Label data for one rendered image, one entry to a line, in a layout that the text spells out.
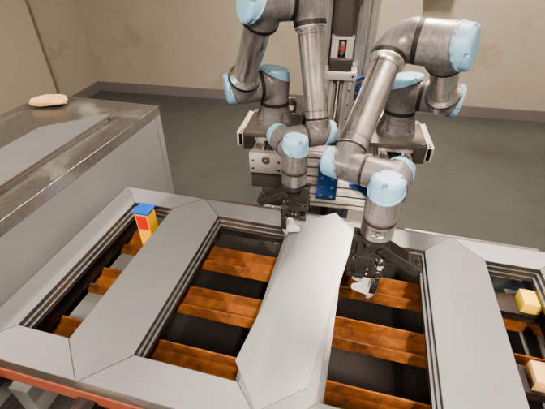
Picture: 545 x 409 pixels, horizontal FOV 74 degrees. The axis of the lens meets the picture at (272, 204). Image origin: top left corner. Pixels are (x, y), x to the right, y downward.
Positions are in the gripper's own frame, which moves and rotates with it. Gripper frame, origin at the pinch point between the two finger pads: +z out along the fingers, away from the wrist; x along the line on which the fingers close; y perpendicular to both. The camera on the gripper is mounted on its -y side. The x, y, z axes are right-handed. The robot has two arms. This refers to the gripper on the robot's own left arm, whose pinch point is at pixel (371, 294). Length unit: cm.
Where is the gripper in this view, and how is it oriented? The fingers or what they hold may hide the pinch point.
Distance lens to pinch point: 101.8
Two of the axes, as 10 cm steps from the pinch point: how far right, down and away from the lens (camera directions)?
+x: -2.6, 5.6, -7.9
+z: -0.1, 8.1, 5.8
